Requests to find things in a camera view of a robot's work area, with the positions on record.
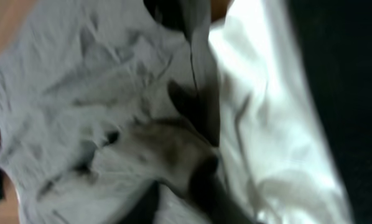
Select black garment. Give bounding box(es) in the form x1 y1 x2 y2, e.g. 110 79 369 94
287 0 372 223

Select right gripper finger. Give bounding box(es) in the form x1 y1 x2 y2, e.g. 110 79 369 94
167 80 220 146
188 157 258 224

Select grey shorts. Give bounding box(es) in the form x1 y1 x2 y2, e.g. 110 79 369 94
0 0 218 223

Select white shirt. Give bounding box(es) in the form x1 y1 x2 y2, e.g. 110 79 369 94
208 0 353 223

